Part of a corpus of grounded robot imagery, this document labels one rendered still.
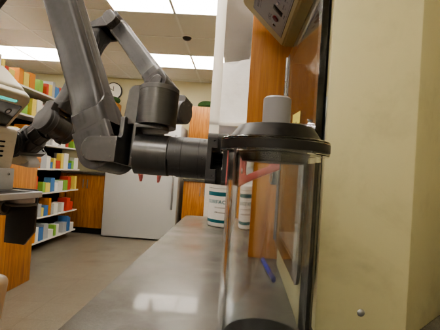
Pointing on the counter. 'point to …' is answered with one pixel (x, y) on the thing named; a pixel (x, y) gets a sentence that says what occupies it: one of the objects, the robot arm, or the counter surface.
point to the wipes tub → (216, 205)
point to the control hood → (294, 20)
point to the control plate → (264, 8)
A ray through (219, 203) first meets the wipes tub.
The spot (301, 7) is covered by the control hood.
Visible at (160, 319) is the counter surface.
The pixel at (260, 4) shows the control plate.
